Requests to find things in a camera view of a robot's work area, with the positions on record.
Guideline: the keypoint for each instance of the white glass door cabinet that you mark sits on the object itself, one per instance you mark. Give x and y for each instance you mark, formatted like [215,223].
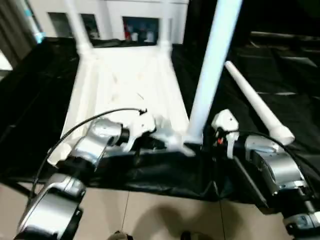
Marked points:
[115,15]

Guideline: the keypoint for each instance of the light blue background object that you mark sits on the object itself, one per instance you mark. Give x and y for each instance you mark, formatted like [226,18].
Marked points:
[34,25]

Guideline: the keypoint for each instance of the black metal table frame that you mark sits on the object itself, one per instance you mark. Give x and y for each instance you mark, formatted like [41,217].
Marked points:
[21,190]

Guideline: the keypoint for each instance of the black left robot foot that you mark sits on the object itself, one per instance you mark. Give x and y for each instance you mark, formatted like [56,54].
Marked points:
[120,235]

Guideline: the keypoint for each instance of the black table mat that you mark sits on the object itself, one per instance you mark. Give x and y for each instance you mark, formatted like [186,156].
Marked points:
[165,175]

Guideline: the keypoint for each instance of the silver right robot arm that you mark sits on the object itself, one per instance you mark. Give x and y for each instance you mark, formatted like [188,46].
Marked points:
[272,165]

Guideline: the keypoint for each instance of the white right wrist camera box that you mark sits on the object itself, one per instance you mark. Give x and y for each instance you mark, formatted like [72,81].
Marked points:
[224,120]

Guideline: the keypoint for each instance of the white plastic table top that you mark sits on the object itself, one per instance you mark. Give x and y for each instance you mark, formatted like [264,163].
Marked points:
[125,75]

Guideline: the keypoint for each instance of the grey curtain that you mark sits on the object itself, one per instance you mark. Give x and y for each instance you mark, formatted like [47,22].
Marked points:
[12,30]

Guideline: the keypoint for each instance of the black right robot foot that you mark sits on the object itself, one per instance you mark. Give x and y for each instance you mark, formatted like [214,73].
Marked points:
[196,235]

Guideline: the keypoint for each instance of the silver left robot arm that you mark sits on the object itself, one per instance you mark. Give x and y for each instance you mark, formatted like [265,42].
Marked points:
[97,137]

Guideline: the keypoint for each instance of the white plastic table leg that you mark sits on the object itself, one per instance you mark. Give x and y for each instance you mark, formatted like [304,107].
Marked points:
[165,25]
[257,105]
[212,70]
[77,27]

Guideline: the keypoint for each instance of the black robot foot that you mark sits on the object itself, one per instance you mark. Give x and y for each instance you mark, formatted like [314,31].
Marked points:
[120,235]
[196,235]

